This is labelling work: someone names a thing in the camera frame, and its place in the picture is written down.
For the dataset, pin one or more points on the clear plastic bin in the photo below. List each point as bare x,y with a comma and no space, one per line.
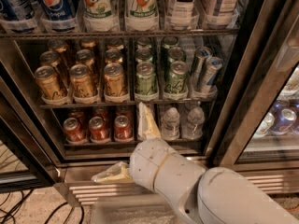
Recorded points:
139,209

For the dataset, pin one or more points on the fridge vent grille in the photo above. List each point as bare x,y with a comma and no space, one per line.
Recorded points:
88,194

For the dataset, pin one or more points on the front right red can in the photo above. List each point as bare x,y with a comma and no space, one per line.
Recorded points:
122,128

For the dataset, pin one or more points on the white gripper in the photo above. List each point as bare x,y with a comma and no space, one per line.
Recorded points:
147,162

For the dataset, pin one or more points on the left 7up bottle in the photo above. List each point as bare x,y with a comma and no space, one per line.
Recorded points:
99,14

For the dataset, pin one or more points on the left white label bottle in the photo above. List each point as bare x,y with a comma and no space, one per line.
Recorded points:
180,14

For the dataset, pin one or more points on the water bottle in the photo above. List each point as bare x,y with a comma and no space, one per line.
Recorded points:
170,124
193,125

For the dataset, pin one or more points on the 7up bottle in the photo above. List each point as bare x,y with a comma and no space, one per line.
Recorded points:
99,14
141,13

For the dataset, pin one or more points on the front left red can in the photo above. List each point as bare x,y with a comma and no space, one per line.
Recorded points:
73,130

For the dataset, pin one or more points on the right 7up bottle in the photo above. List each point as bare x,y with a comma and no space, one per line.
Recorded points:
141,13

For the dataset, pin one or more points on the second row left orange can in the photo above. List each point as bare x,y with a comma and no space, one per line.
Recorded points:
53,58

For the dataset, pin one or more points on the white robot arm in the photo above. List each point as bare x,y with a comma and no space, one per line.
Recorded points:
198,195

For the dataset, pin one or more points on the second row middle orange can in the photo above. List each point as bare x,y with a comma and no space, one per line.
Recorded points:
85,56

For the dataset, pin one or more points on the front right green can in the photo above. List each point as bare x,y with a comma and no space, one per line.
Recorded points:
176,78

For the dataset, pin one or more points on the second row orange can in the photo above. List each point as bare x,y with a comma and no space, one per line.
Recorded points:
113,56
53,58
85,56

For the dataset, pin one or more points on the green can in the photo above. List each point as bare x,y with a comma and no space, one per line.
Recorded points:
145,79
176,78

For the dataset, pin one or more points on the left dark blue bottle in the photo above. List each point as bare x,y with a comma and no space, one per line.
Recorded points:
17,16

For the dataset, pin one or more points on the right water bottle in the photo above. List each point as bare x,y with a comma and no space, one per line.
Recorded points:
193,125

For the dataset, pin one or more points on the front middle red can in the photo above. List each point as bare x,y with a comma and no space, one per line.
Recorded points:
98,129

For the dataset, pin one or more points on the pepsi can behind glass door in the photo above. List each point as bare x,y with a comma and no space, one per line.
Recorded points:
285,119

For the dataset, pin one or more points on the slim silver blue can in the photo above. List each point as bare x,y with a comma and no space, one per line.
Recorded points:
210,72
199,58

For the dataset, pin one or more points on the front left green can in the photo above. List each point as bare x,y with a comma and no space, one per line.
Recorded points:
145,79

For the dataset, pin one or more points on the rear slim silver blue can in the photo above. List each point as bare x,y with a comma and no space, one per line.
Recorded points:
199,58

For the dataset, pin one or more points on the second row right orange can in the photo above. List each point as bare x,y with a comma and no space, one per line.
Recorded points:
113,56

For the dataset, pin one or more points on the red can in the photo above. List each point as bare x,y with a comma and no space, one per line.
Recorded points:
122,128
73,130
98,129

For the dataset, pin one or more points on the front slim silver blue can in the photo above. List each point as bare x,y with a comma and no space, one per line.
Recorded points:
210,72

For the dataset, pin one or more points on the middle water bottle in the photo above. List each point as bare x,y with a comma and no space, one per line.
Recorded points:
170,124

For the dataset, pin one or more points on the pepsi bottle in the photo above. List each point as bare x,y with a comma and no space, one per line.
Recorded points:
60,14

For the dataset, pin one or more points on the right white label bottle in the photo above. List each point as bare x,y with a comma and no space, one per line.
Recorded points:
219,13

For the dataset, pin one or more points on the white label bottle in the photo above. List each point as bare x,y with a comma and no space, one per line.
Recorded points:
180,14
219,13

